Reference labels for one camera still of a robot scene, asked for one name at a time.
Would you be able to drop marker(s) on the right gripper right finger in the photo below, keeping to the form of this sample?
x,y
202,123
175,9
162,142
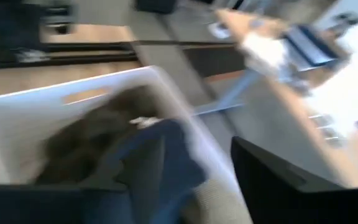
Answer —
x,y
291,193

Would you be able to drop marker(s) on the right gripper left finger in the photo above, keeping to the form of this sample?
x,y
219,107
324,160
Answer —
x,y
36,205

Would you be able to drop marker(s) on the black garment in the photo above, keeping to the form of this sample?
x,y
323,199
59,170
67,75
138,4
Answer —
x,y
82,146

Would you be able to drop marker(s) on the navy garment with white label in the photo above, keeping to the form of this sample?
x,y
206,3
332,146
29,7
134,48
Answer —
x,y
154,161

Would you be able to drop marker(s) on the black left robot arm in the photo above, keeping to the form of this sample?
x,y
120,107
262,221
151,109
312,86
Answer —
x,y
14,28

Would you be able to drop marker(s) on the white plastic bin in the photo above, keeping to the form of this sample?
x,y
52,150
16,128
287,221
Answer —
x,y
26,124

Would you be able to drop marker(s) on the light wooden desk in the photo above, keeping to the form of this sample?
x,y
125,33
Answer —
x,y
291,96

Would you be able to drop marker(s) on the white papers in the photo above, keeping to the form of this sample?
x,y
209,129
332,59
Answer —
x,y
263,53

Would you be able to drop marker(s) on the black aluminium table frame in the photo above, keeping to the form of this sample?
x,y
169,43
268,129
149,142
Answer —
x,y
73,46

